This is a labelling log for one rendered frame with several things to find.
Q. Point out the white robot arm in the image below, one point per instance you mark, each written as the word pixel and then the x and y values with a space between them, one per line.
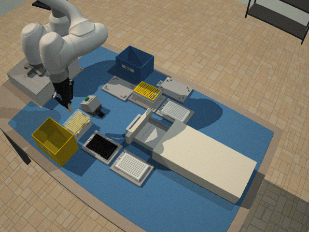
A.
pixel 68 35

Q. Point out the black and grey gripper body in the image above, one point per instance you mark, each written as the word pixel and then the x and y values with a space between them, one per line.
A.
pixel 59 86

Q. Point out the yellow open-top bin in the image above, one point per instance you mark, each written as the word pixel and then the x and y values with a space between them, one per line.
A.
pixel 55 141

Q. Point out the blue bench mat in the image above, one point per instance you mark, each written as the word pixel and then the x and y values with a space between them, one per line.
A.
pixel 166 201

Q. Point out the blue open-top bin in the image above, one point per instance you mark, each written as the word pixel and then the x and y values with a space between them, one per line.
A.
pixel 135 64

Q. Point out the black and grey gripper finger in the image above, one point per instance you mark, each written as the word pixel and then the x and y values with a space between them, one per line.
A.
pixel 69 92
pixel 64 101

